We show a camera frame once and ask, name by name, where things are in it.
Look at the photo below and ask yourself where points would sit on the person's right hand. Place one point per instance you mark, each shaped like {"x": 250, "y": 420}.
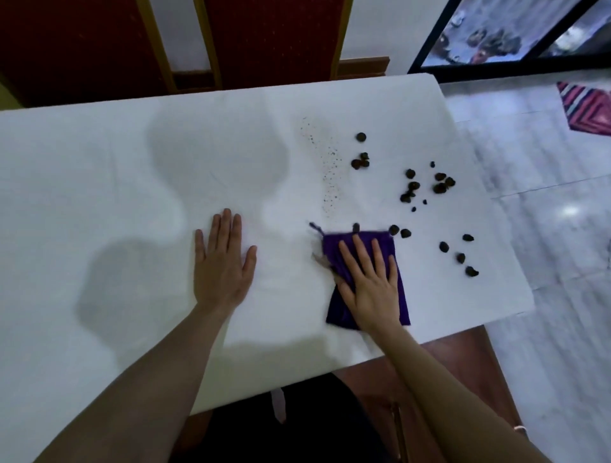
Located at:
{"x": 374, "y": 298}

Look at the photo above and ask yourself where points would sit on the person's left hand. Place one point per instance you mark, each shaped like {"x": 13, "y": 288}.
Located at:
{"x": 220, "y": 272}

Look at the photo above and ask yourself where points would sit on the person's right thumb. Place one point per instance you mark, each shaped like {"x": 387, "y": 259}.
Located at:
{"x": 344, "y": 295}

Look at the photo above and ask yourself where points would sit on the person's right middle finger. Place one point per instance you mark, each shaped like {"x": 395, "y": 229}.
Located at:
{"x": 362, "y": 253}

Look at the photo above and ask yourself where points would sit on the person's left thumb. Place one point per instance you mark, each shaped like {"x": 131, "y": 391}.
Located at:
{"x": 250, "y": 262}

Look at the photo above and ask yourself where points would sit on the person's left little finger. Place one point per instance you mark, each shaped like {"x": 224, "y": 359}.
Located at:
{"x": 200, "y": 245}

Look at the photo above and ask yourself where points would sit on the person's right little finger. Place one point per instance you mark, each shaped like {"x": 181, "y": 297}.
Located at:
{"x": 393, "y": 271}

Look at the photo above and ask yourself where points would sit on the person's left middle finger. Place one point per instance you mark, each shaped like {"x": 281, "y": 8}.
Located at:
{"x": 225, "y": 231}

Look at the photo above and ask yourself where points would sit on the person's left forearm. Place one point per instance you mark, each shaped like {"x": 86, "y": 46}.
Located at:
{"x": 152, "y": 381}

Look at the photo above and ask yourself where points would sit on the person's right forearm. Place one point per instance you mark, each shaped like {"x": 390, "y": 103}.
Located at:
{"x": 444, "y": 396}

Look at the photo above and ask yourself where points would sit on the scattered dark brown pebbles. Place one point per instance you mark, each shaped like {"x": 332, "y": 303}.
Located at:
{"x": 414, "y": 186}

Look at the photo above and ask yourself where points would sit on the trail of small brown crumbs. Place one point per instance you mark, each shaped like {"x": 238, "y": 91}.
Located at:
{"x": 329, "y": 167}

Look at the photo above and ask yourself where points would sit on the white tablecloth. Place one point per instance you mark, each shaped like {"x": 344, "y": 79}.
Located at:
{"x": 119, "y": 191}

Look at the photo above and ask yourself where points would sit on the person's black trousers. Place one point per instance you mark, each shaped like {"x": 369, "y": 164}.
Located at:
{"x": 315, "y": 419}

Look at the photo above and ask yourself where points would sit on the wooden baseboard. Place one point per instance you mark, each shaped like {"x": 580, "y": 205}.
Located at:
{"x": 363, "y": 67}

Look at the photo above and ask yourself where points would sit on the striped pink patterned rug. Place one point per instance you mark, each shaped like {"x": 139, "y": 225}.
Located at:
{"x": 589, "y": 108}

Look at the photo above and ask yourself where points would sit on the black framed glass door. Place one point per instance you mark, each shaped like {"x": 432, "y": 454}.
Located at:
{"x": 496, "y": 33}

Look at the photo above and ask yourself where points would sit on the red chair with gold frame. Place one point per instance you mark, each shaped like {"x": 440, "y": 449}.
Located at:
{"x": 81, "y": 43}
{"x": 272, "y": 38}

